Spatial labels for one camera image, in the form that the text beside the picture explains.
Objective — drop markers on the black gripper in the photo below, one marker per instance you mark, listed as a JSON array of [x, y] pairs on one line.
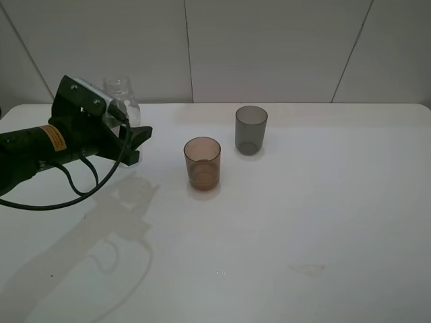
[[85, 135]]

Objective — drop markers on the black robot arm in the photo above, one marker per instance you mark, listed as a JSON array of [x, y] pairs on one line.
[[26, 152]]

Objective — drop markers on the orange translucent plastic cup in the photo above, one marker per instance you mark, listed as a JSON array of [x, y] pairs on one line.
[[203, 157]]

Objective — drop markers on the grey translucent plastic cup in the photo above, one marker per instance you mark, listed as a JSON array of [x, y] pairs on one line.
[[250, 128]]

